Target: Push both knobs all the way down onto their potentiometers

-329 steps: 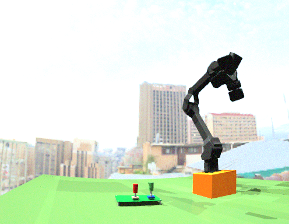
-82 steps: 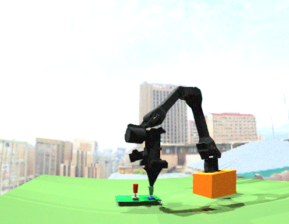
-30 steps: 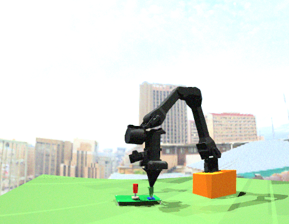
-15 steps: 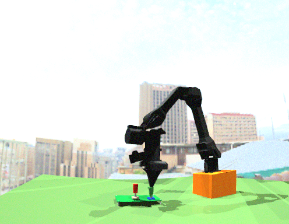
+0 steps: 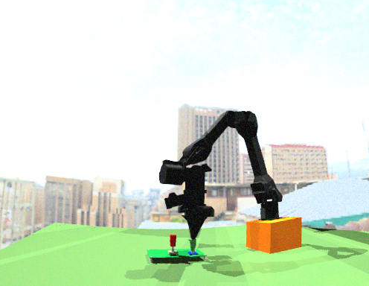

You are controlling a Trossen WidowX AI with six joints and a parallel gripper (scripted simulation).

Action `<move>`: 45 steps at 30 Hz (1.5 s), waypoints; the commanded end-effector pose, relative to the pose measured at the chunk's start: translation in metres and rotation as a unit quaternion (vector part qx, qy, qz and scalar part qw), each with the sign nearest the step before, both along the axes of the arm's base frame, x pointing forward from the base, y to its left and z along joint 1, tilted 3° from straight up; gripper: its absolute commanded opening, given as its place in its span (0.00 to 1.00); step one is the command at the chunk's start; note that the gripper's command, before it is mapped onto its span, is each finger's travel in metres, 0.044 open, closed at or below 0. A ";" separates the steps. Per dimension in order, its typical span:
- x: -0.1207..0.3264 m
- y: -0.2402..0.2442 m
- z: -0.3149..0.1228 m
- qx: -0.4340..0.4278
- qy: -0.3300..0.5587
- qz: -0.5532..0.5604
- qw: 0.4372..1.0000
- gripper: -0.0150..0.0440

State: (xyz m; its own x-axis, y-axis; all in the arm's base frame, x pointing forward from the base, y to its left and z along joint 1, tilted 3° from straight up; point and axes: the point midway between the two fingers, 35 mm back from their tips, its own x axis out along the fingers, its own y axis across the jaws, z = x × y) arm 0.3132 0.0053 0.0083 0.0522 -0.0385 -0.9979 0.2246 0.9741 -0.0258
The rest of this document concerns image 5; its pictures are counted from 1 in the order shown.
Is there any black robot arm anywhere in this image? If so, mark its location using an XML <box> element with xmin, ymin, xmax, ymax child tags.
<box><xmin>159</xmin><ymin>111</ymin><xmax>283</xmax><ymax>220</ymax></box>

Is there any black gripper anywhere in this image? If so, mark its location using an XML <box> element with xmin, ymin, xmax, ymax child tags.
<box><xmin>178</xmin><ymin>185</ymin><xmax>215</xmax><ymax>239</ymax></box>

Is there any green circuit board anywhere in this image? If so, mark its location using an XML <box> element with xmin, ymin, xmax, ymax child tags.
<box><xmin>147</xmin><ymin>235</ymin><xmax>206</xmax><ymax>263</ymax></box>

